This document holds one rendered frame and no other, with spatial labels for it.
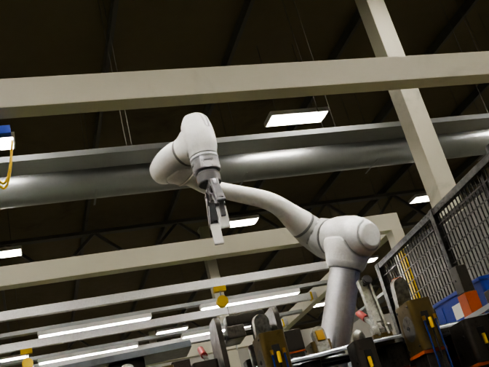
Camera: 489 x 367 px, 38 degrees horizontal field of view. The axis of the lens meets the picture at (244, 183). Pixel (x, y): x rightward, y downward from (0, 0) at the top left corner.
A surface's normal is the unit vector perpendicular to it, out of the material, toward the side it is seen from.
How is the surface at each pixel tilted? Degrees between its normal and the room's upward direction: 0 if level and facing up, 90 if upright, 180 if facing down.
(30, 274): 90
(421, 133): 90
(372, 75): 90
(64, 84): 90
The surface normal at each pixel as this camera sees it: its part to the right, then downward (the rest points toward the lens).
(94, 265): 0.25, -0.44
